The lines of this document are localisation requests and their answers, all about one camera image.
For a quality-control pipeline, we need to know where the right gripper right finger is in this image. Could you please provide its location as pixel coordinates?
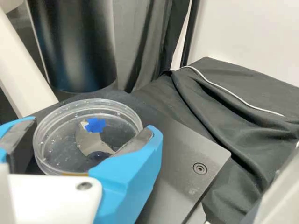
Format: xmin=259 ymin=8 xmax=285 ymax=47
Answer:
xmin=88 ymin=125 xmax=164 ymax=224

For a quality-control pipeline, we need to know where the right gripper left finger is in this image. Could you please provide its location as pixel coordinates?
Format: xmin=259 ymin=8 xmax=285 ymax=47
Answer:
xmin=0 ymin=116 xmax=37 ymax=175

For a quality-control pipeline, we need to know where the petri dish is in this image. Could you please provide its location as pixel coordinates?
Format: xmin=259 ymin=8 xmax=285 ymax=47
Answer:
xmin=32 ymin=98 xmax=144 ymax=176

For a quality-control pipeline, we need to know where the cream microscope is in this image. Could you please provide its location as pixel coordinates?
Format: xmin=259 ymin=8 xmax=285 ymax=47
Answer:
xmin=0 ymin=0 xmax=232 ymax=224

